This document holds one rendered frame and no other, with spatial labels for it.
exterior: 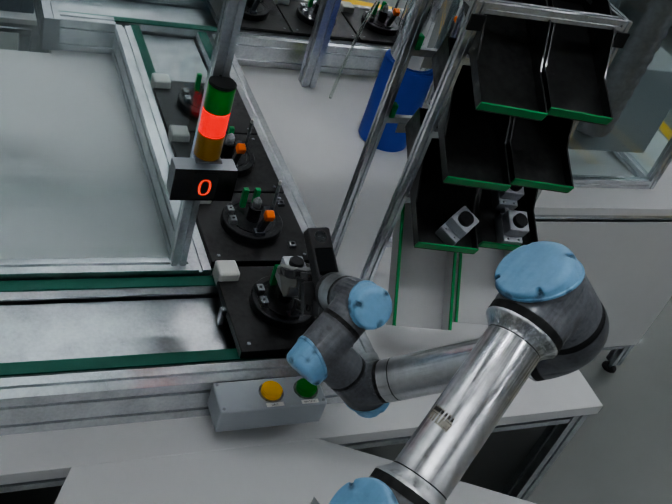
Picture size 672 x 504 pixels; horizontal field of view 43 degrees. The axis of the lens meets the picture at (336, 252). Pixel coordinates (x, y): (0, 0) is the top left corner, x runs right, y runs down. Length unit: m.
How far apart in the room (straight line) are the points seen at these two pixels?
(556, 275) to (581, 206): 1.57
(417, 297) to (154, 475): 0.65
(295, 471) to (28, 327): 0.57
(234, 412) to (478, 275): 0.64
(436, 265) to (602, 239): 1.18
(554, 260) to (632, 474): 2.16
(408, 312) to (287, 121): 0.95
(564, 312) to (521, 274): 0.08
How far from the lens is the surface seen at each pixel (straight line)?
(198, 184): 1.62
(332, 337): 1.39
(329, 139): 2.55
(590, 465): 3.25
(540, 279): 1.20
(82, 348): 1.68
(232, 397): 1.59
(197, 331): 1.74
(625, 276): 3.16
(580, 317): 1.25
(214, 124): 1.54
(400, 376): 1.43
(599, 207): 2.80
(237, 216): 1.92
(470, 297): 1.88
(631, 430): 3.48
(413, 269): 1.81
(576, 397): 2.07
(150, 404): 1.61
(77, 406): 1.58
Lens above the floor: 2.16
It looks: 38 degrees down
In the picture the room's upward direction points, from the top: 20 degrees clockwise
